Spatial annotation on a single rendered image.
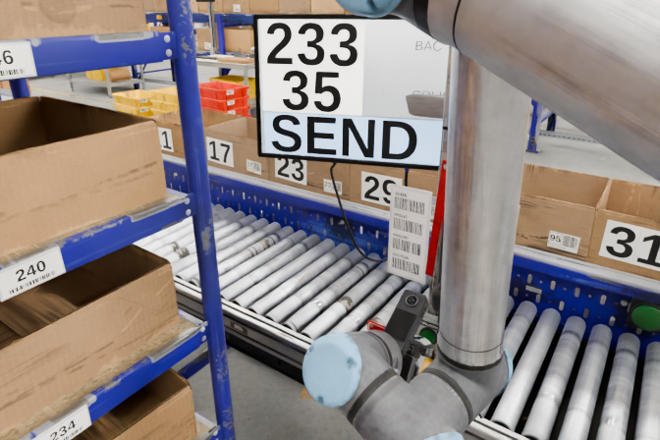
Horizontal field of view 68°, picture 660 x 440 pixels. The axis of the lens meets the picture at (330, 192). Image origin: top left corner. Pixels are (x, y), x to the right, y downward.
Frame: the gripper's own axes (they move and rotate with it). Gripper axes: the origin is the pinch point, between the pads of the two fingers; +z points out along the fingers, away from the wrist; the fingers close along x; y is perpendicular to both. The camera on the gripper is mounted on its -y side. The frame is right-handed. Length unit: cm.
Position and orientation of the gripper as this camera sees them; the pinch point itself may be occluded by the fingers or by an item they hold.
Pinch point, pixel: (422, 339)
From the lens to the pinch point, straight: 101.3
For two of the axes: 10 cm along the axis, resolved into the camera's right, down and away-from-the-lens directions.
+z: 5.0, 2.0, 8.4
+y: -2.8, 9.6, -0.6
